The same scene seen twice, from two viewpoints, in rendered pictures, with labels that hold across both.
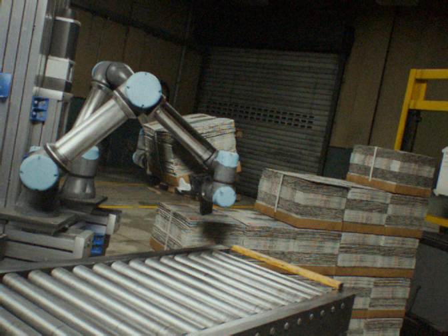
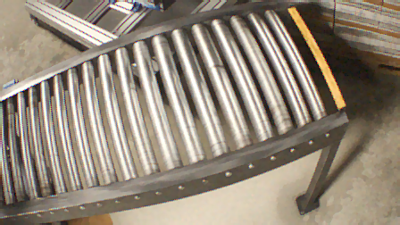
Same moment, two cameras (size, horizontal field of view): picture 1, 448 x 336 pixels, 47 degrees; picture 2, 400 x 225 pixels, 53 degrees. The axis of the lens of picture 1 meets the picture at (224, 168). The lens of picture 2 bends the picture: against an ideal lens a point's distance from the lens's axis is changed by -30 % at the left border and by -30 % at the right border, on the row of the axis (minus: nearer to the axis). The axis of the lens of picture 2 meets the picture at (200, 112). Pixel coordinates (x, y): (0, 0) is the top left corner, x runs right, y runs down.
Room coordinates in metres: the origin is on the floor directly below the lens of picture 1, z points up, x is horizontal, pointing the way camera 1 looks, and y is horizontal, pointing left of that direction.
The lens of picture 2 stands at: (0.80, -0.57, 2.11)
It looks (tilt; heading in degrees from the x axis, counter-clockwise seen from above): 60 degrees down; 43
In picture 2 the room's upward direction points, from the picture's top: 8 degrees counter-clockwise
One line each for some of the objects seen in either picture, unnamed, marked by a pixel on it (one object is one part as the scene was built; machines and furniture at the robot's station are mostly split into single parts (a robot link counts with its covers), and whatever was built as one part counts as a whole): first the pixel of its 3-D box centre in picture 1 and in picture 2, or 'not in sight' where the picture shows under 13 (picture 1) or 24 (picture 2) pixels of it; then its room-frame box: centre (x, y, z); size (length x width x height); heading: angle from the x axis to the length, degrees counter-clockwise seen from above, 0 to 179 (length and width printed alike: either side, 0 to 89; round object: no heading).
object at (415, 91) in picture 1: (392, 200); not in sight; (3.47, -1.15, 0.97); 0.09 x 0.09 x 1.75; 30
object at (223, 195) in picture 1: (221, 194); not in sight; (1.82, -0.01, 1.00); 0.11 x 0.08 x 0.09; 26
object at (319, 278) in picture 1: (284, 265); (318, 54); (1.74, -0.26, 0.81); 0.43 x 0.03 x 0.02; 53
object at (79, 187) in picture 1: (79, 184); not in sight; (2.30, 0.62, 0.87); 0.15 x 0.15 x 0.10
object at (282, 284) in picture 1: (255, 279); (280, 66); (1.63, -0.16, 0.77); 0.47 x 0.05 x 0.05; 53
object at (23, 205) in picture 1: (39, 198); not in sight; (1.80, 0.62, 0.87); 0.15 x 0.15 x 0.10
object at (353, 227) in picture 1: (340, 220); not in sight; (2.82, -0.68, 0.86); 0.38 x 0.29 x 0.04; 29
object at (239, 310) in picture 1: (187, 292); (176, 95); (1.37, 0.03, 0.77); 0.47 x 0.05 x 0.05; 53
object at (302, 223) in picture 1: (297, 215); not in sight; (2.67, -0.42, 0.86); 0.38 x 0.29 x 0.04; 31
